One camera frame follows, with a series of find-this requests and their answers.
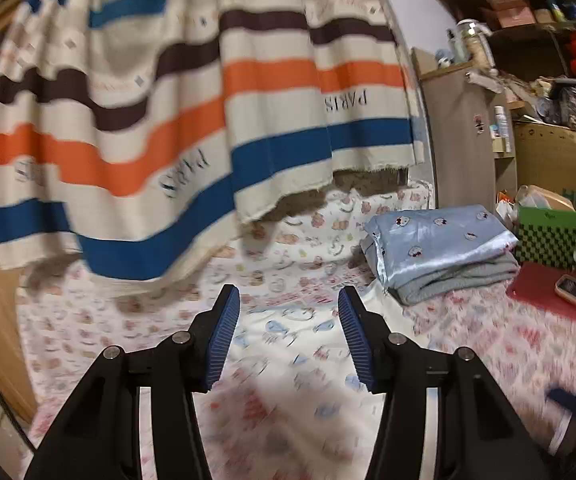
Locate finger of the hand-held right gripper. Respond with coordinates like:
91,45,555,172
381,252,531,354
545,385,576,418

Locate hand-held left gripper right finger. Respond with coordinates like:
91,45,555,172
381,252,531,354
337,285,554,480

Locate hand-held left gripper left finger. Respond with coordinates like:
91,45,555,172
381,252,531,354
24,284,241,480

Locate white cat-print pants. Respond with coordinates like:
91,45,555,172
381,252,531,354
218,280,409,411

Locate folded light blue blanket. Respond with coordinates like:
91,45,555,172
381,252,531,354
359,204,520,306

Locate bear-print bed sheet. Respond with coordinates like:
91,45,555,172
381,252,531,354
15,180,576,480

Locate green checkered box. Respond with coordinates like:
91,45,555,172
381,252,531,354
515,202,576,271

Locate striped curtain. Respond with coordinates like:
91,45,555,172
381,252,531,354
0,0,426,281

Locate large cardboard box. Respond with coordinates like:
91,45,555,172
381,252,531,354
513,120,576,201

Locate white spray bottle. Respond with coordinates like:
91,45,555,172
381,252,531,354
493,105,513,141

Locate white flat package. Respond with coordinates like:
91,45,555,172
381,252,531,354
465,71,504,93

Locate pile of desk clutter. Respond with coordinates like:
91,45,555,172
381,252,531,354
498,72,576,133

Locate glass jar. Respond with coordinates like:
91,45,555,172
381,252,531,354
455,19,491,61

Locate pink box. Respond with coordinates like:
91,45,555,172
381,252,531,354
485,0,539,28

